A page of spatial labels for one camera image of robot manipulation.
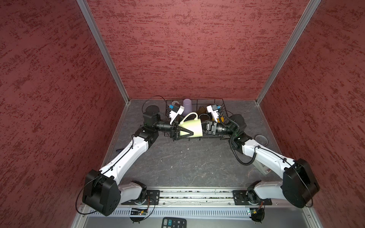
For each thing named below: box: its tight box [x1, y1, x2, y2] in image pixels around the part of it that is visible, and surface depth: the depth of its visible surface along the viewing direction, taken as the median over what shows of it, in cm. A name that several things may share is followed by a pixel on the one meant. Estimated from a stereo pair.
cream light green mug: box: [178, 112, 203, 138], surface depth 62 cm
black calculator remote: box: [161, 217, 188, 228], surface depth 68 cm
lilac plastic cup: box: [182, 98, 193, 117], surface depth 102 cm
